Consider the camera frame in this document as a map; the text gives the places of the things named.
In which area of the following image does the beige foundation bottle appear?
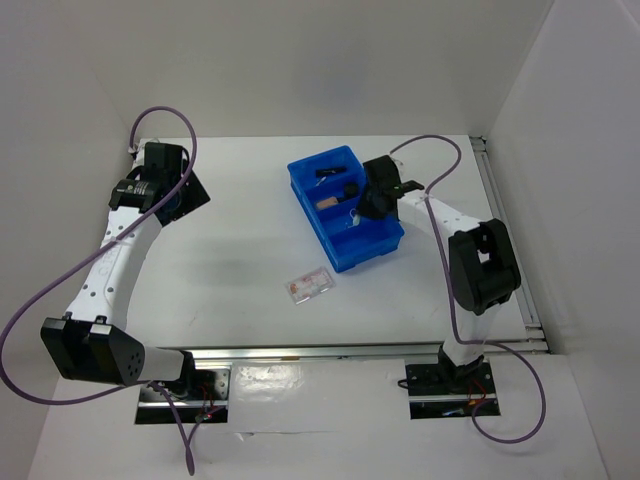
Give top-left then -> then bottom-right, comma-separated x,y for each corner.
315,196 -> 345,211

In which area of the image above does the black mascara tube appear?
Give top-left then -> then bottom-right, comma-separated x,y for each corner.
315,166 -> 347,178

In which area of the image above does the clear packet of samples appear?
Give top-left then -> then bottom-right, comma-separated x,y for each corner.
285,267 -> 335,305

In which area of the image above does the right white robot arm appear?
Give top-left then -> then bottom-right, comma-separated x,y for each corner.
357,155 -> 521,392

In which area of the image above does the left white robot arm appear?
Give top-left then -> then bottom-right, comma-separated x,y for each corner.
40,142 -> 210,399

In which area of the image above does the blue compartment tray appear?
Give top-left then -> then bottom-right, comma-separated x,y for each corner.
287,146 -> 404,273

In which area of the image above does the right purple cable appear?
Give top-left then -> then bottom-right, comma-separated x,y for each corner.
388,134 -> 547,444

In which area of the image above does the front aluminium rail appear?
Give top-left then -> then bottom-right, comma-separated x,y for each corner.
144,341 -> 546,362

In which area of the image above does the aluminium rail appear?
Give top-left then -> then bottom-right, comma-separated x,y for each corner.
144,341 -> 546,362
469,136 -> 551,355

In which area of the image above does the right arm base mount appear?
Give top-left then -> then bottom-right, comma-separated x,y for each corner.
397,362 -> 501,420

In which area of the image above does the right aluminium rail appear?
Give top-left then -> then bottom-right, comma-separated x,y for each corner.
469,136 -> 551,355

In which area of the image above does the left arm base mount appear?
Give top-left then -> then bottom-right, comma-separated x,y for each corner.
134,366 -> 231,425

